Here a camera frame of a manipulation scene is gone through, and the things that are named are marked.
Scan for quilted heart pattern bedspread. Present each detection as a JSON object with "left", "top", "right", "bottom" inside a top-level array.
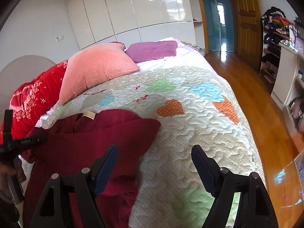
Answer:
[{"left": 35, "top": 66, "right": 264, "bottom": 227}]

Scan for white glossy wardrobe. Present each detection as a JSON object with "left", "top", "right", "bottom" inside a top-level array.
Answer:
[{"left": 66, "top": 0, "right": 205, "bottom": 51}]

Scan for salmon pink pillow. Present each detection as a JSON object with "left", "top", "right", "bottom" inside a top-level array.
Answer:
[{"left": 58, "top": 42, "right": 139, "bottom": 105}]

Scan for purple pillow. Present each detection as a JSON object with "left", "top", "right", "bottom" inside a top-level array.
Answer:
[{"left": 125, "top": 41, "right": 178, "bottom": 63}]

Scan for brown wooden door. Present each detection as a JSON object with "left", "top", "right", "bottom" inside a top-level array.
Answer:
[{"left": 230, "top": 0, "right": 262, "bottom": 70}]

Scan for cluttered open shelf unit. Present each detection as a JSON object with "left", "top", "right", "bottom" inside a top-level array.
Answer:
[{"left": 259, "top": 6, "right": 292, "bottom": 93}]

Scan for dark red garment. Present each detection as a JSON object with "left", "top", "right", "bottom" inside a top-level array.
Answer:
[{"left": 22, "top": 109, "right": 161, "bottom": 227}]

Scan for white desk shelf unit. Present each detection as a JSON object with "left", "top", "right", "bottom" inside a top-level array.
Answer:
[{"left": 270, "top": 16, "right": 304, "bottom": 133}]

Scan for person's left hand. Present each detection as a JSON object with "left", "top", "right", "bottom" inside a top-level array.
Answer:
[{"left": 0, "top": 157, "right": 27, "bottom": 203}]

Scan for white wall socket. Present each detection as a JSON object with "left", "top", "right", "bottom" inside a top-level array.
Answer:
[{"left": 56, "top": 36, "right": 64, "bottom": 42}]

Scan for red embroidered pillow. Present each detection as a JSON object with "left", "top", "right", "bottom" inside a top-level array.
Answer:
[{"left": 1, "top": 60, "right": 67, "bottom": 139}]

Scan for grey rounded headboard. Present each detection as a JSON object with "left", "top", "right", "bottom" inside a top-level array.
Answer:
[{"left": 0, "top": 55, "right": 56, "bottom": 120}]

